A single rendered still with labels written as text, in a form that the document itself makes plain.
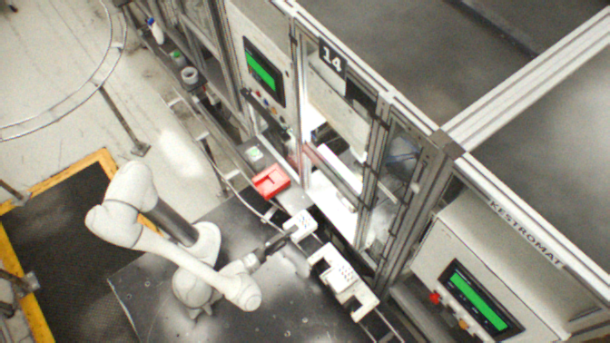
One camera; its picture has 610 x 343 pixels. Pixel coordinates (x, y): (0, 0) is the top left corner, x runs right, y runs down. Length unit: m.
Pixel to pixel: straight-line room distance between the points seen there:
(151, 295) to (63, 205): 1.48
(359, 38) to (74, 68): 3.56
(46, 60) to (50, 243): 1.87
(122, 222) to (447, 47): 1.24
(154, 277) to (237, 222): 0.51
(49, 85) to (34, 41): 0.63
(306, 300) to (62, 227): 2.03
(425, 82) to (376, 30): 0.23
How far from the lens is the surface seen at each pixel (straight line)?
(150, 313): 2.43
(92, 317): 3.31
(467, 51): 1.35
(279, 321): 2.28
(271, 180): 2.26
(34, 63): 4.81
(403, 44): 1.32
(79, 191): 3.74
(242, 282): 1.82
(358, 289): 2.11
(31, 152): 4.15
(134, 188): 1.75
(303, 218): 2.01
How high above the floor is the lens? 2.91
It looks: 60 degrees down
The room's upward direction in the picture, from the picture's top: 2 degrees counter-clockwise
